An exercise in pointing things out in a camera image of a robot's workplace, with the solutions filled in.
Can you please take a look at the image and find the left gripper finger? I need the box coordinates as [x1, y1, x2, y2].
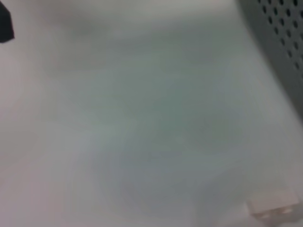
[0, 3, 16, 44]

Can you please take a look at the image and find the grey-green perforated storage basket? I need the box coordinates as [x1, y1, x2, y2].
[238, 0, 303, 116]

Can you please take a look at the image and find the clear toy brick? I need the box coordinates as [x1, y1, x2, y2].
[245, 187, 300, 221]

